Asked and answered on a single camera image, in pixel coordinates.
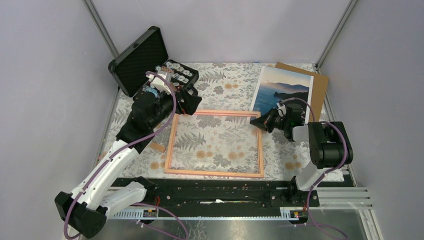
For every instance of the brown cardboard backing board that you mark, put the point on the brown cardboard backing board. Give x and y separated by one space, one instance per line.
319 87

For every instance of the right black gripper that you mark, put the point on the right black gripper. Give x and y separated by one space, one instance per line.
264 122

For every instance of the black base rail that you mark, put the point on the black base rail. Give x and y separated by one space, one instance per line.
191 198

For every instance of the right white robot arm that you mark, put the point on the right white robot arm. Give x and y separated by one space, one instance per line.
329 147

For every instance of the small wooden block lower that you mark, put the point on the small wooden block lower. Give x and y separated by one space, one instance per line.
157 147

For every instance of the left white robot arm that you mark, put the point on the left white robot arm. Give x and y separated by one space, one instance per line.
87 207

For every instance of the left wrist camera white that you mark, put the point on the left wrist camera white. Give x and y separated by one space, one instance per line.
158 84

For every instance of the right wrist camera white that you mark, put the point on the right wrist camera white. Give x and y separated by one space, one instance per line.
281 109

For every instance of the wooden picture frame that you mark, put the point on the wooden picture frame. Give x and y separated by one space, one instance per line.
219 143

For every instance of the orange chip stack rear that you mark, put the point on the orange chip stack rear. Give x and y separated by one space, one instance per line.
167 69

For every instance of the black poker chip case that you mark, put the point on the black poker chip case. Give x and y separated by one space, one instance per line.
148 53

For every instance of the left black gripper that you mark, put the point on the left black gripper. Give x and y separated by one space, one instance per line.
190 103

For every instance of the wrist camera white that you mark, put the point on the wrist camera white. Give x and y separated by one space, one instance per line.
281 109
158 84

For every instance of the seascape photo print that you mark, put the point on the seascape photo print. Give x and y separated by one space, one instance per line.
276 84

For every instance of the floral patterned table mat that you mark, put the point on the floral patterned table mat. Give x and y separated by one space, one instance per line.
222 86

